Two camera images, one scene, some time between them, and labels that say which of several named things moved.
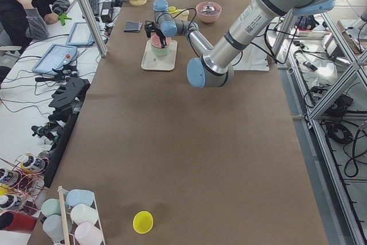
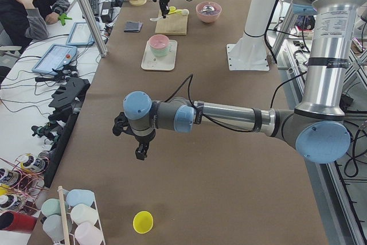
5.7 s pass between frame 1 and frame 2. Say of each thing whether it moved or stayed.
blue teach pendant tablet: stayed
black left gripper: moved
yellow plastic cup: stayed
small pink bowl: stayed
